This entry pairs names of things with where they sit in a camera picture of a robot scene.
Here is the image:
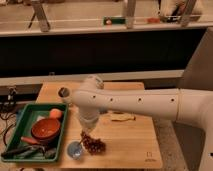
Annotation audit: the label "bunch of dark grapes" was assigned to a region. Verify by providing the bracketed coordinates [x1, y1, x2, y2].
[81, 131, 106, 155]

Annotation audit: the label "dark utensils in tray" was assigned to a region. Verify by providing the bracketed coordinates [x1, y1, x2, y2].
[1, 145, 56, 159]

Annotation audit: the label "yellow banana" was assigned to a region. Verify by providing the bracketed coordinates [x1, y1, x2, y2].
[110, 113, 135, 121]

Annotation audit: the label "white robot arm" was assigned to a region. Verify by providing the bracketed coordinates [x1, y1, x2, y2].
[72, 75, 213, 171]

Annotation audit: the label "red object on shelf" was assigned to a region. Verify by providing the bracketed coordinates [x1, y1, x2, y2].
[147, 18, 161, 24]

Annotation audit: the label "black cables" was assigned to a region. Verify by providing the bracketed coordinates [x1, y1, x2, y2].
[0, 85, 18, 148]

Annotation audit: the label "orange fruit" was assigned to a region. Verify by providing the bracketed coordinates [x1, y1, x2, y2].
[49, 108, 63, 119]

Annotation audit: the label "orange bowl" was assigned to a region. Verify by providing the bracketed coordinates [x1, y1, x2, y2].
[31, 118, 61, 140]

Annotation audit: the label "clear glass jar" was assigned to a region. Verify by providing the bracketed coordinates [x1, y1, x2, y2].
[58, 87, 72, 106]

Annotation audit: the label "green box on shelf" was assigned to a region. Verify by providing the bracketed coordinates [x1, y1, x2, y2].
[103, 17, 126, 25]

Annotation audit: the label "green plastic tray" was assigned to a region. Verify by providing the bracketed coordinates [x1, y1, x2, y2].
[1, 103, 69, 163]

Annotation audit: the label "orange carrot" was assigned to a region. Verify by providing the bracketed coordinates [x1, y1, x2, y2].
[21, 136, 40, 145]

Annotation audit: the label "blue plastic cup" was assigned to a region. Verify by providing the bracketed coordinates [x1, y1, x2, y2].
[67, 141, 83, 160]

